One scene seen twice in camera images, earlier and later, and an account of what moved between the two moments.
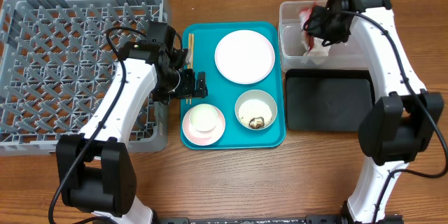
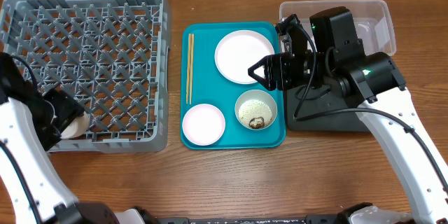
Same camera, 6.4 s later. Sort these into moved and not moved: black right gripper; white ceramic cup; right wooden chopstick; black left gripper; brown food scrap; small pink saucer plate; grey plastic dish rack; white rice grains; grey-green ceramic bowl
Moved: white ceramic cup; black right gripper; black left gripper
Not moved: brown food scrap; white rice grains; grey-green ceramic bowl; small pink saucer plate; right wooden chopstick; grey plastic dish rack
